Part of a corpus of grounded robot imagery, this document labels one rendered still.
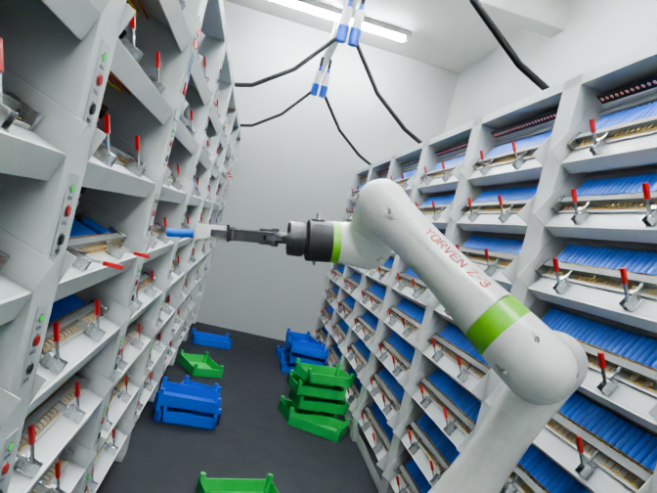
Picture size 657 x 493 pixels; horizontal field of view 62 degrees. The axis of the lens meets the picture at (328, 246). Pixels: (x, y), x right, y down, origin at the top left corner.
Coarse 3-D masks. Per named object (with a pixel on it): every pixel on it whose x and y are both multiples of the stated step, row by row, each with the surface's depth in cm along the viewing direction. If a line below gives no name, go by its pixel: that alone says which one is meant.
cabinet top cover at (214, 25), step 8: (208, 0) 174; (216, 0) 173; (208, 8) 181; (216, 8) 179; (208, 16) 189; (216, 16) 187; (224, 16) 193; (208, 24) 198; (216, 24) 196; (224, 24) 198; (208, 32) 207; (216, 32) 205; (224, 32) 204; (224, 40) 212
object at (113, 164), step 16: (96, 128) 84; (96, 144) 84; (112, 144) 142; (128, 144) 142; (96, 160) 94; (112, 160) 99; (128, 160) 125; (144, 160) 143; (96, 176) 93; (112, 176) 102; (128, 176) 113; (144, 176) 140; (160, 176) 144; (128, 192) 122; (144, 192) 137
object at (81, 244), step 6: (114, 234) 137; (72, 240) 105; (78, 240) 108; (84, 240) 111; (90, 240) 114; (96, 240) 118; (102, 240) 122; (108, 240) 127; (114, 240) 134; (120, 240) 141; (66, 246) 99; (72, 246) 102; (78, 246) 106; (84, 246) 111; (90, 246) 115; (96, 246) 120; (102, 246) 121
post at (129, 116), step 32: (192, 0) 143; (128, 32) 141; (160, 32) 142; (160, 64) 143; (128, 96) 142; (128, 128) 142; (160, 128) 143; (160, 160) 144; (96, 192) 142; (128, 224) 144; (96, 288) 143; (128, 288) 145; (128, 320) 154; (96, 416) 145; (96, 448) 153
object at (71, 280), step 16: (80, 208) 142; (96, 208) 142; (112, 224) 143; (128, 240) 144; (144, 240) 144; (96, 256) 115; (112, 256) 125; (128, 256) 135; (64, 272) 85; (80, 272) 98; (96, 272) 107; (112, 272) 124; (64, 288) 90; (80, 288) 102
